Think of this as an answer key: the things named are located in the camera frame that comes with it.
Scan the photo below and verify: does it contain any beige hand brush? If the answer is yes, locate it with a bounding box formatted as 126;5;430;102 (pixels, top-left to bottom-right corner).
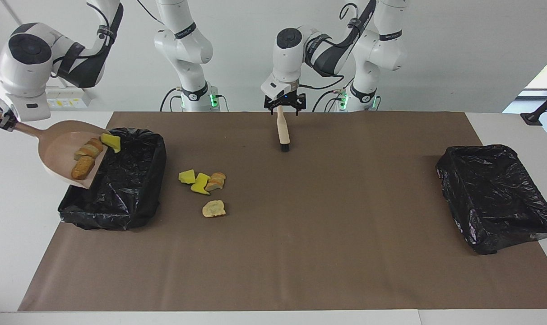
276;106;292;152

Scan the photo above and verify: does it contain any pale pink plastic dustpan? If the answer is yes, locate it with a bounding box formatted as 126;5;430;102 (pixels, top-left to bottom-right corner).
0;111;110;190

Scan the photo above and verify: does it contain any orange striped bread slice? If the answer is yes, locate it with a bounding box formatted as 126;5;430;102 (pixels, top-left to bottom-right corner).
74;138;104;161

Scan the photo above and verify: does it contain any brown bread bun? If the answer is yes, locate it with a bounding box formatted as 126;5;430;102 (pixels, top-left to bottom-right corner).
71;156;96;181

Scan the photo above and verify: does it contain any small striped bread piece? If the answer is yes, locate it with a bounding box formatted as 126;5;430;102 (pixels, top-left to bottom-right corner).
205;172;227;192

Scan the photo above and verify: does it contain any notched yellow sponge piece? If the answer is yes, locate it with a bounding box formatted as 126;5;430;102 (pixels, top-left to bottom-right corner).
190;172;211;195

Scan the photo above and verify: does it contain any yellow sponge wedge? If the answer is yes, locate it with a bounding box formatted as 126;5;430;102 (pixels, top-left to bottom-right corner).
100;133;121;153

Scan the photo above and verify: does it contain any black bag lined bin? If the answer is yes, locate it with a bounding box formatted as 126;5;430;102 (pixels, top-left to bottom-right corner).
59;128;167;231
436;144;547;255

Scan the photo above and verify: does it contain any pale crumpled bread lump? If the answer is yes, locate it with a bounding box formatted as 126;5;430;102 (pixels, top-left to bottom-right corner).
202;200;226;218

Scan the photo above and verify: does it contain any brown paper table mat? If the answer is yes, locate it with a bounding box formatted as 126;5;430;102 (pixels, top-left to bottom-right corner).
19;111;547;312

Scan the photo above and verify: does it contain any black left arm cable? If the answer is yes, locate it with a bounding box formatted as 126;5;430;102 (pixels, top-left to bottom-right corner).
298;2;374;91

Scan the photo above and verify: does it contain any black left base cable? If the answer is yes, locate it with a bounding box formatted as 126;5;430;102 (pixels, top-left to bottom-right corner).
312;89;346;112

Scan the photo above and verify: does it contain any black base cable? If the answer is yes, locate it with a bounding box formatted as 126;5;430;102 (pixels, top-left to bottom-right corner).
312;89;346;112
160;87;184;112

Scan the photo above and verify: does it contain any white wall outlet box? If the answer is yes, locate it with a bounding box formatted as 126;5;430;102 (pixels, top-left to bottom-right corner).
46;87;93;109

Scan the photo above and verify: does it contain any black right base cable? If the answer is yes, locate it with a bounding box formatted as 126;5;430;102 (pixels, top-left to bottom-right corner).
160;87;184;112

